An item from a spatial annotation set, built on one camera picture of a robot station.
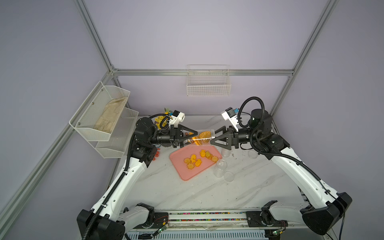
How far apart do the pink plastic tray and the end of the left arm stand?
41cm

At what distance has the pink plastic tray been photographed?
0.91 meters

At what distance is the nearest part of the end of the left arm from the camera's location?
528 millimetres

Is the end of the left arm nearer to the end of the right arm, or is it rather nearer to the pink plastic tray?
the end of the right arm
